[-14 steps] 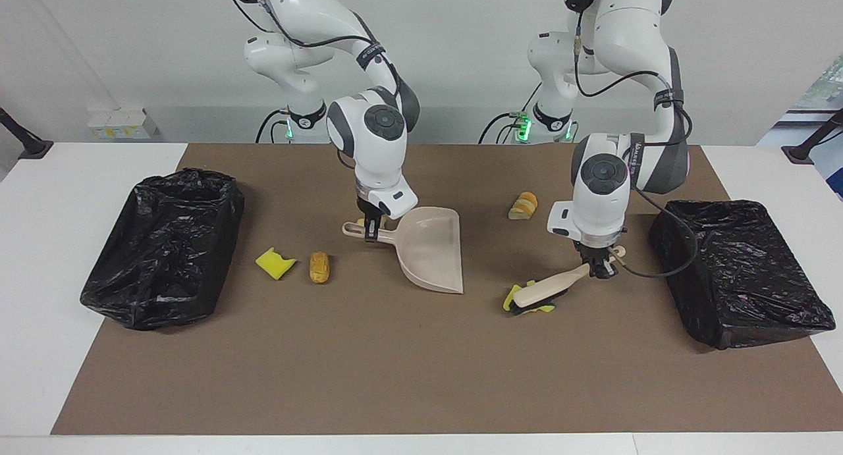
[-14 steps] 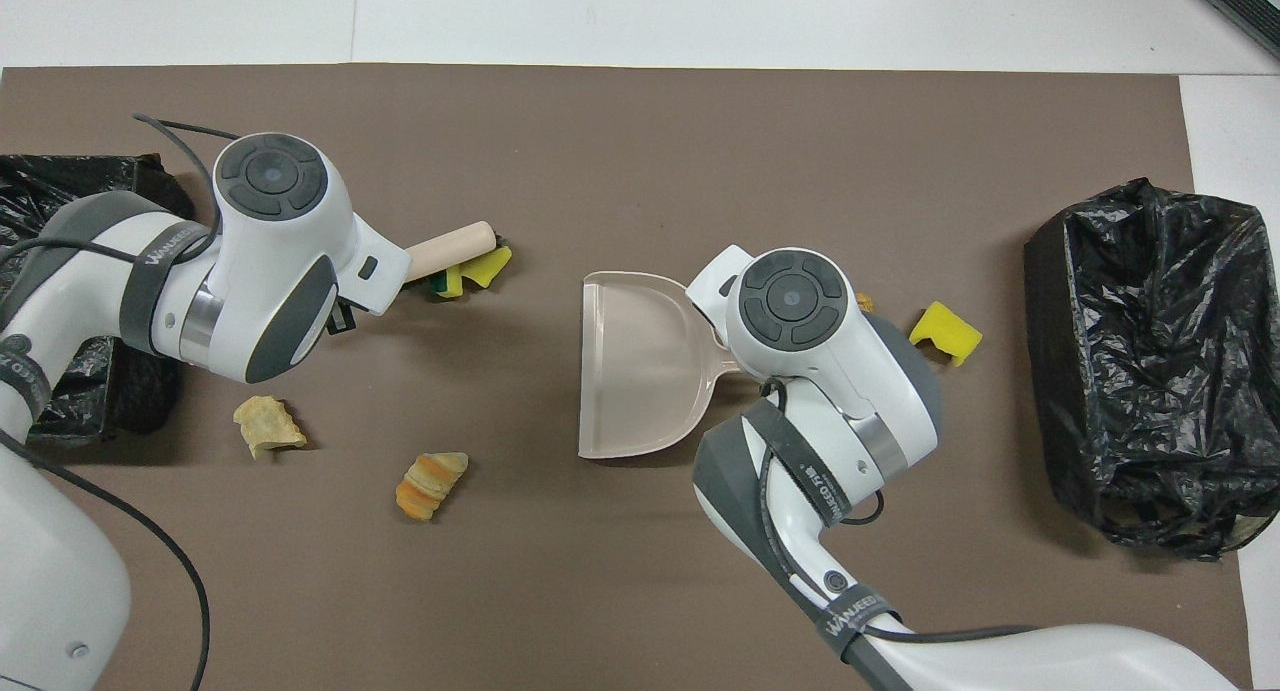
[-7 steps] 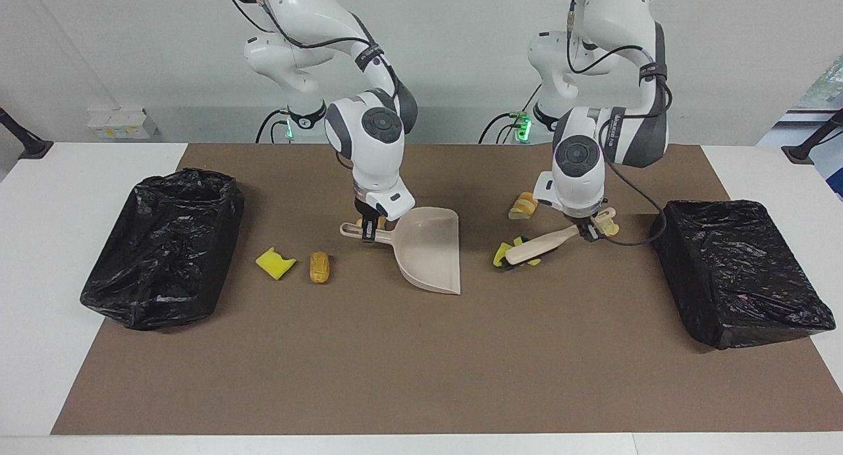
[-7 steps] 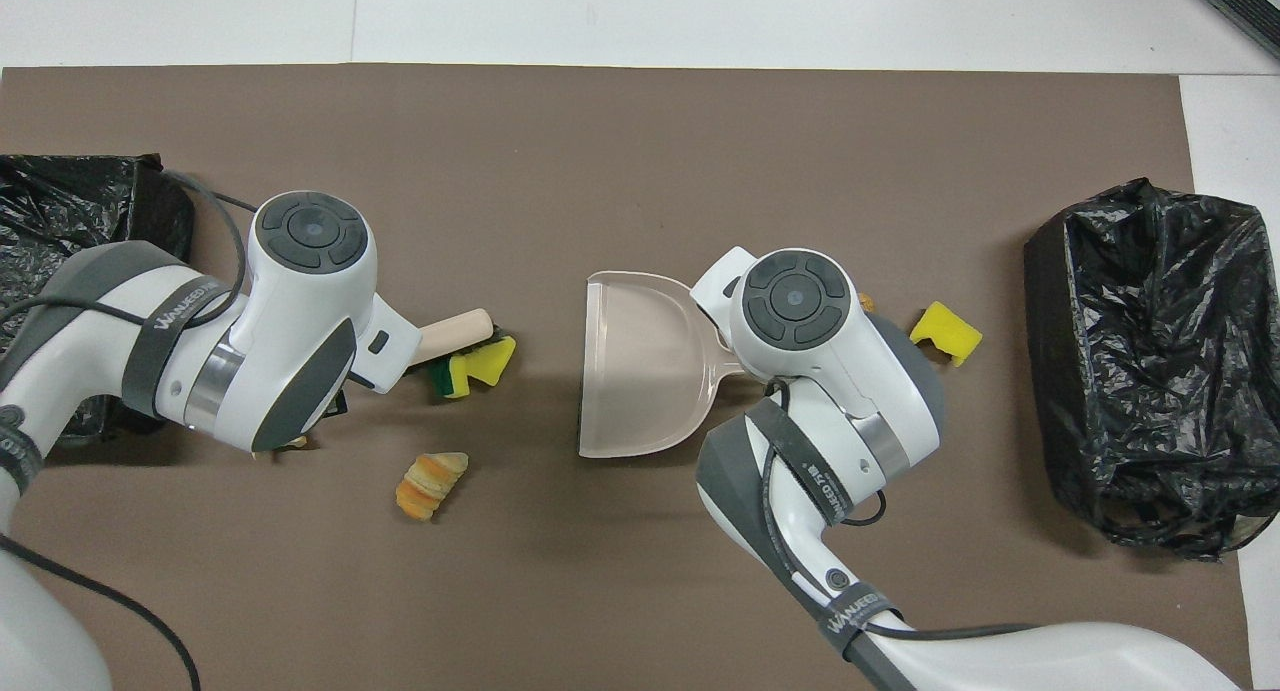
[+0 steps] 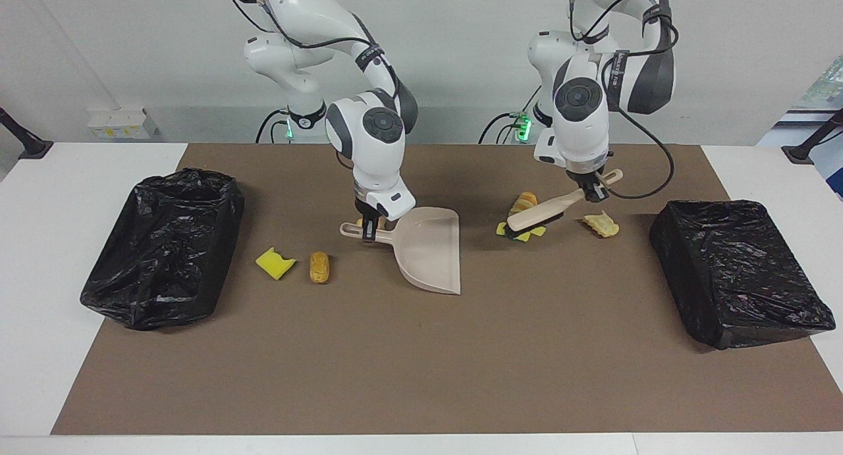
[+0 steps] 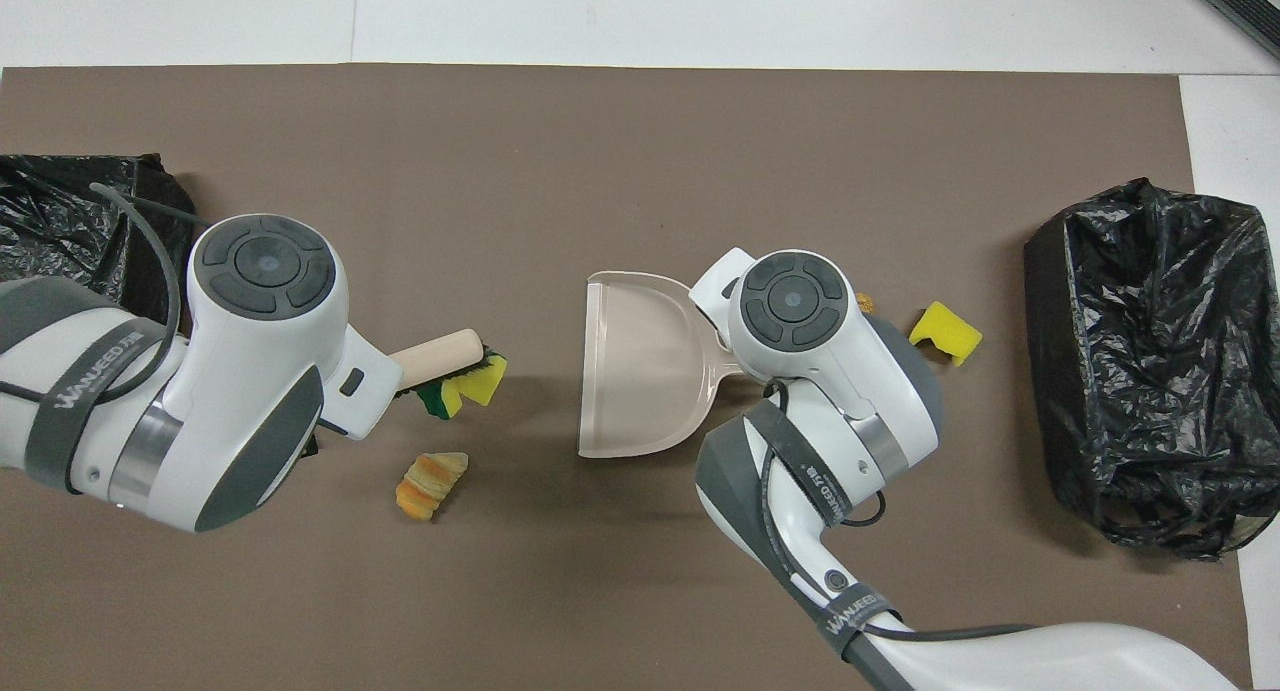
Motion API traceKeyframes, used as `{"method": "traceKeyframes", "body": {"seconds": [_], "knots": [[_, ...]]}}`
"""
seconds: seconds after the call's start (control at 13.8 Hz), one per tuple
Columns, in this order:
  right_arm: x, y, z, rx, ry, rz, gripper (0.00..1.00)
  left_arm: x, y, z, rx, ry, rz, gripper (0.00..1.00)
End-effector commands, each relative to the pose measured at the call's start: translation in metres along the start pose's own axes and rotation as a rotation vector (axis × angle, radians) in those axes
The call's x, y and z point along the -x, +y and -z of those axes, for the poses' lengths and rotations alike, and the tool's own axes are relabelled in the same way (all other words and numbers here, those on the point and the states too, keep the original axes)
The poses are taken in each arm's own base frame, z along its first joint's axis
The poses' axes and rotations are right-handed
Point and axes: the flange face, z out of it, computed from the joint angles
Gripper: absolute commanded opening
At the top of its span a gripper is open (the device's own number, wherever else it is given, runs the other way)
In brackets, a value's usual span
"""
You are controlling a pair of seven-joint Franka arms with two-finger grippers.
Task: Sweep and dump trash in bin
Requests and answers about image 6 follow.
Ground beige plastic dustpan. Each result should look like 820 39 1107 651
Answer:
578 270 746 460

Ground beige hand brush black bristles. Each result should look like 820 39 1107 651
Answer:
388 329 506 397

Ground green and yellow sponge piece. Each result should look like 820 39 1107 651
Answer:
415 376 466 422

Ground orange striped croissant toy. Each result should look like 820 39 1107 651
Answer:
395 451 470 522

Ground black bag lined bin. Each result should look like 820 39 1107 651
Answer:
1024 178 1271 562
0 153 198 317

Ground brown paper table mat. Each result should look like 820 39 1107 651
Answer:
0 64 1254 691

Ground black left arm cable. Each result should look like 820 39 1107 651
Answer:
90 181 201 412

